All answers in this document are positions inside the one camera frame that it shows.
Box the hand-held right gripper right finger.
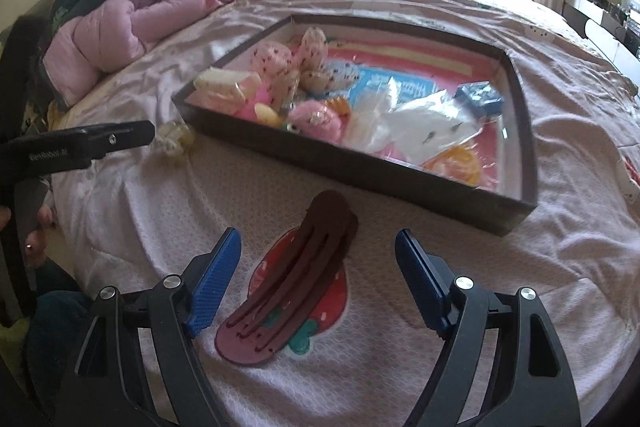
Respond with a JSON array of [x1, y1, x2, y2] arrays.
[[394, 229, 583, 427]]

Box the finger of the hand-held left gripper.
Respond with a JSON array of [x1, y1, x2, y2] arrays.
[[0, 121, 156, 182]]

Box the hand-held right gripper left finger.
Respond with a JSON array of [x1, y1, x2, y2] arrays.
[[75, 227, 243, 427]]

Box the brown hair clip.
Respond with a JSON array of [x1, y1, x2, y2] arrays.
[[215, 190, 360, 365]]

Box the grey cardboard box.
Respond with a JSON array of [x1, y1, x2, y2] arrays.
[[171, 13, 538, 237]]

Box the white hair claw clip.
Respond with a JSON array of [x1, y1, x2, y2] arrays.
[[194, 68, 262, 108]]

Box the pink strawberry hair clip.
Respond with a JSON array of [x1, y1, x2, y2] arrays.
[[239, 89, 281, 120]]

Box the small blue box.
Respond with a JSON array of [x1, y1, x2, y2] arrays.
[[454, 82, 503, 116]]

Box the person's left hand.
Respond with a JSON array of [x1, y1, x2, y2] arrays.
[[22, 202, 58, 270]]

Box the pink bed sheet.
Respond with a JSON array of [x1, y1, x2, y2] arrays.
[[45, 0, 640, 427]]

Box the pink quilt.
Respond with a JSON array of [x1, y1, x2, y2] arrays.
[[42, 0, 321, 108]]

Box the clear plastic bag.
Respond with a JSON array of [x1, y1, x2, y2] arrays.
[[345, 77, 486, 158]]

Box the yellow hair clip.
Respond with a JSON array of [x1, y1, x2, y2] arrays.
[[255, 103, 284, 128]]

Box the yellow green cloth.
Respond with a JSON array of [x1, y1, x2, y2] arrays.
[[0, 322, 28, 363]]

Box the pale blue speckled scrunchie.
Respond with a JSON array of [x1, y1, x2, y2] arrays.
[[322, 59, 361, 95]]

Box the white desk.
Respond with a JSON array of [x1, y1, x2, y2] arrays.
[[562, 0, 640, 72]]

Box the yellow hair tie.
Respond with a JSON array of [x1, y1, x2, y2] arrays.
[[422, 144, 483, 188]]

